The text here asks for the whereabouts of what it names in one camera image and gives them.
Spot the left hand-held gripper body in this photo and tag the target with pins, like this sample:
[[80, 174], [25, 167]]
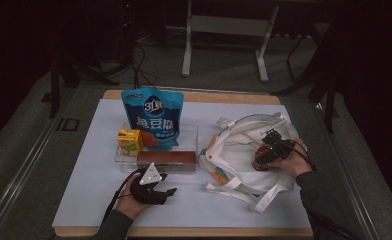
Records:
[[147, 193]]

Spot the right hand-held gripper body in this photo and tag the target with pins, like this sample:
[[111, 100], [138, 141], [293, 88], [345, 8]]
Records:
[[280, 148]]

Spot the red jar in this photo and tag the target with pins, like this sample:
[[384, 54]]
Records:
[[257, 156]]

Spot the brown drink carton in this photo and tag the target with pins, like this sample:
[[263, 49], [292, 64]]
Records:
[[167, 160]]

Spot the white tote bag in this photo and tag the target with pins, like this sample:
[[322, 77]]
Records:
[[237, 166]]

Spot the clear plastic container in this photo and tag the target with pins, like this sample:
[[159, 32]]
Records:
[[189, 136]]

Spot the yellow juice box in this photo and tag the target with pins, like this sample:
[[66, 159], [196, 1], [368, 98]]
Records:
[[130, 141]]

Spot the blue snack bag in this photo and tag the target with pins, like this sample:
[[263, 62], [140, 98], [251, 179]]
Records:
[[154, 113]]

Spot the person's right hand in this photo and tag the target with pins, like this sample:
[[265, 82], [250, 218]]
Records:
[[297, 163]]

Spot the person's left hand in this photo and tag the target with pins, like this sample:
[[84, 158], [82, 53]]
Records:
[[129, 206]]

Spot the white metal stand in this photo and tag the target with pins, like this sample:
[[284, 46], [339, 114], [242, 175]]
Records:
[[229, 26]]

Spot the black metal stand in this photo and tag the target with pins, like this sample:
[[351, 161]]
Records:
[[54, 86]]

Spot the black chair frame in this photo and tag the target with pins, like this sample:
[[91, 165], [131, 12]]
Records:
[[330, 100]]

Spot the black floor bracket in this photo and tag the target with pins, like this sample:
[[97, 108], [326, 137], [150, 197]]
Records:
[[60, 124]]

